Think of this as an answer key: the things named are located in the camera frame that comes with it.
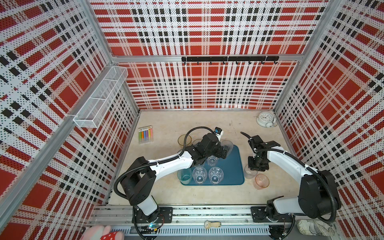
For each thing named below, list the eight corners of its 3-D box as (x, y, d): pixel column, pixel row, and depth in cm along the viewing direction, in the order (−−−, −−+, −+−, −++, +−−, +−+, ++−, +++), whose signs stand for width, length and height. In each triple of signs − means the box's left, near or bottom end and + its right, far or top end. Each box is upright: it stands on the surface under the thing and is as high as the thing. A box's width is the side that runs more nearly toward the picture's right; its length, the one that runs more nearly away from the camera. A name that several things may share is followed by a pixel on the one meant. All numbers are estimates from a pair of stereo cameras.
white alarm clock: (258, 129, 112) (260, 124, 108) (254, 116, 120) (256, 111, 116) (275, 129, 112) (278, 124, 108) (270, 116, 120) (272, 111, 116)
